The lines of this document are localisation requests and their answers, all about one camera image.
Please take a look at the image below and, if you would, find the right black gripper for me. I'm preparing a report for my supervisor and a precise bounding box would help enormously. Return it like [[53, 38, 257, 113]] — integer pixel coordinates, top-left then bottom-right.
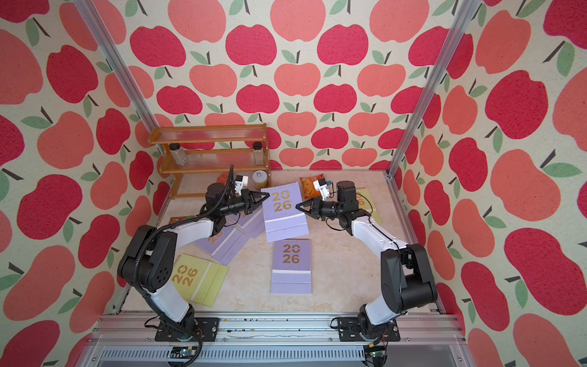
[[297, 197, 343, 222]]

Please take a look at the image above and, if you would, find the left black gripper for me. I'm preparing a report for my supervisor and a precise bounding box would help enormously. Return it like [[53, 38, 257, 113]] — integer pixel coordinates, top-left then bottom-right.
[[219, 190, 270, 217]]

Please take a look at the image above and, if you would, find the purple calendar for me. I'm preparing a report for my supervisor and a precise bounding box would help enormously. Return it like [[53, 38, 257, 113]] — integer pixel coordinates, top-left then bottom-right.
[[270, 239, 312, 295], [261, 182, 309, 243], [236, 208, 265, 239], [195, 226, 250, 266]]

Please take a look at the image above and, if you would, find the yellow-green calendar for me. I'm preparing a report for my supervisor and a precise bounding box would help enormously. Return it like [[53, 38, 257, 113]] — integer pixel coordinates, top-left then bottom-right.
[[171, 254, 229, 307], [356, 187, 382, 224]]

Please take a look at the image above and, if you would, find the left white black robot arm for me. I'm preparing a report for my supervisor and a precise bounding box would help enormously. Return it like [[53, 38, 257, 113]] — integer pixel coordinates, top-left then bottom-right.
[[117, 183, 270, 342]]

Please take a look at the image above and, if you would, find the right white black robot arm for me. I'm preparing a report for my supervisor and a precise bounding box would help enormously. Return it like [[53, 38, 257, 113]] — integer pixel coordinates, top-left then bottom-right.
[[296, 179, 438, 342]]

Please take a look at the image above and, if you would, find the orange snack bag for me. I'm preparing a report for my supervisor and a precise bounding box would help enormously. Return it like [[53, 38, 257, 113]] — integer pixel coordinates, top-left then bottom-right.
[[300, 174, 324, 200]]

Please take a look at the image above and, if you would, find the white lid yellow can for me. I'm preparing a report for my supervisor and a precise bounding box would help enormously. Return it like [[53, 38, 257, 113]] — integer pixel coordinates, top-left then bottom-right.
[[252, 170, 269, 189]]

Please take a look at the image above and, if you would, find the red flat tin can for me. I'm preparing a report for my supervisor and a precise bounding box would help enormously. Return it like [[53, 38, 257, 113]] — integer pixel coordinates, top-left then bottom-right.
[[216, 173, 230, 185]]

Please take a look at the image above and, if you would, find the right glass spice jar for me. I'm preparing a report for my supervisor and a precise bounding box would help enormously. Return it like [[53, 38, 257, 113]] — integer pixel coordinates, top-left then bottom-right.
[[252, 142, 264, 166]]

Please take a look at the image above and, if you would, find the glass spice jar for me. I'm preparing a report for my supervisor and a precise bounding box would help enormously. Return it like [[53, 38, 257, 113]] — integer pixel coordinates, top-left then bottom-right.
[[252, 142, 264, 166], [169, 143, 187, 166]]

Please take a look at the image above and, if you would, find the wooden three-tier shelf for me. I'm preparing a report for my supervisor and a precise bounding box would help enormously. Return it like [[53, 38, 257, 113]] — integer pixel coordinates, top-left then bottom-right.
[[149, 123, 271, 199]]

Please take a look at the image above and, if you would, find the green red food packet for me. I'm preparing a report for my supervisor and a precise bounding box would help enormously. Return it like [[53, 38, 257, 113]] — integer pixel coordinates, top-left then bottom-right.
[[169, 216, 194, 225]]

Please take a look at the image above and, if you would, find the left glass spice jar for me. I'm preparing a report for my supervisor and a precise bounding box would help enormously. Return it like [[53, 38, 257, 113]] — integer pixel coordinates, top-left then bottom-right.
[[169, 143, 187, 166]]

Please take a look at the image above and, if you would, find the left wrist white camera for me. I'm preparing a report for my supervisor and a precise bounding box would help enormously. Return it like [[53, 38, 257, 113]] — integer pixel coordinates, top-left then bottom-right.
[[232, 175, 249, 197]]

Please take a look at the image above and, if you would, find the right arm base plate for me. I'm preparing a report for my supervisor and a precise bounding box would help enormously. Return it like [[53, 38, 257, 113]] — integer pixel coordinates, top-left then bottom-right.
[[330, 317, 401, 343]]

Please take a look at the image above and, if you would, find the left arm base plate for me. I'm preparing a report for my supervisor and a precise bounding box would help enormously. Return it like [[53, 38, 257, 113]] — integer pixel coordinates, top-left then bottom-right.
[[154, 315, 220, 343]]

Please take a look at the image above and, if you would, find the aluminium front rail frame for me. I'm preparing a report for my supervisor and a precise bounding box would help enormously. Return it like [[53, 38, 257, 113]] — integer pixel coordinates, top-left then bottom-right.
[[74, 312, 474, 366]]

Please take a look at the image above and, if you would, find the right aluminium corner post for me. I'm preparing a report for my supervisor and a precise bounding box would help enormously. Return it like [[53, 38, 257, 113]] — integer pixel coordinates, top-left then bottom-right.
[[386, 0, 482, 180]]

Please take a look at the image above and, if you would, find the aluminium corner post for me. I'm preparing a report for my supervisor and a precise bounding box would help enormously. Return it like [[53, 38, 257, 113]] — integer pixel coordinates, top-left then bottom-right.
[[73, 0, 157, 132], [386, 0, 482, 180]]

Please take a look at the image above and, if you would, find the left aluminium corner post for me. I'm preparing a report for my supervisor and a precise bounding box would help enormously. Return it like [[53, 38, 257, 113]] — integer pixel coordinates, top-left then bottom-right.
[[73, 0, 157, 132]]

